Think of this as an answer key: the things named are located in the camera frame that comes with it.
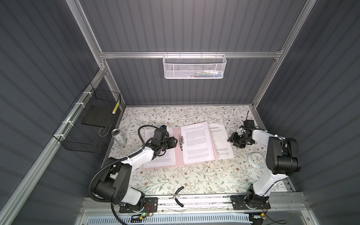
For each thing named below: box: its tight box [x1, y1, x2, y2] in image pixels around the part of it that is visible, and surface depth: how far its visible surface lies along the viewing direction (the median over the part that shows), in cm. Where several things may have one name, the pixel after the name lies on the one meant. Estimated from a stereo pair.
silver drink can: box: [111, 128, 128, 146], surface depth 90 cm
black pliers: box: [172, 186, 185, 208], surface depth 78 cm
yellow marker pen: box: [111, 100, 120, 115], surface depth 82 cm
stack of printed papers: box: [180, 121, 235, 165], surface depth 97 cm
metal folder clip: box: [178, 133, 185, 151], surface depth 98 cm
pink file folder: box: [142, 126, 218, 171], surface depth 91 cm
